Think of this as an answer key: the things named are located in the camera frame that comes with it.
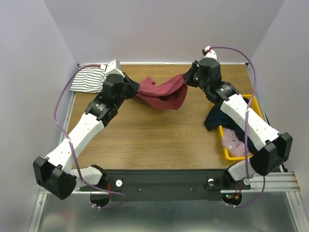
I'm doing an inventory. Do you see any light pink tank top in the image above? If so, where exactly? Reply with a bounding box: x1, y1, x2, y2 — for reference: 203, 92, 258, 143
222, 128, 245, 157

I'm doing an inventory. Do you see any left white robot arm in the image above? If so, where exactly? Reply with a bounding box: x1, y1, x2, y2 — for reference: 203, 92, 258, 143
33, 74, 140, 200

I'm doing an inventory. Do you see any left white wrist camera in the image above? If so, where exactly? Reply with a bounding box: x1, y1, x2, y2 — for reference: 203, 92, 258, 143
105, 59, 125, 77

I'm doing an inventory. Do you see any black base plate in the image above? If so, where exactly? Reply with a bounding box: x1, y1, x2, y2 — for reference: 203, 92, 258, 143
79, 169, 252, 202

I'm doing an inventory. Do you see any maroon tank top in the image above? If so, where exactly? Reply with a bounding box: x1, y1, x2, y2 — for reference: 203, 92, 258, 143
136, 74, 188, 110

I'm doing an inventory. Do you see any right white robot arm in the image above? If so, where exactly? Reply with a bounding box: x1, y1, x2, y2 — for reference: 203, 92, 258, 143
183, 58, 293, 189

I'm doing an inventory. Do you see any aluminium frame rail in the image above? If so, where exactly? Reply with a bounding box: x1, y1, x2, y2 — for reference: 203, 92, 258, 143
28, 63, 84, 232

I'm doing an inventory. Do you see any yellow plastic tray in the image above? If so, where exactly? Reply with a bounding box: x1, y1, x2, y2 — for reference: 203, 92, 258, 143
218, 94, 264, 161

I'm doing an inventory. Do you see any black white striped tank top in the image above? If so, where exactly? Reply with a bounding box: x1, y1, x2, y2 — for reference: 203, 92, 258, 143
70, 64, 106, 93

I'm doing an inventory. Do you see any navy blue tank top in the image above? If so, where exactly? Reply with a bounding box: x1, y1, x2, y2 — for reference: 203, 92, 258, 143
204, 106, 245, 143

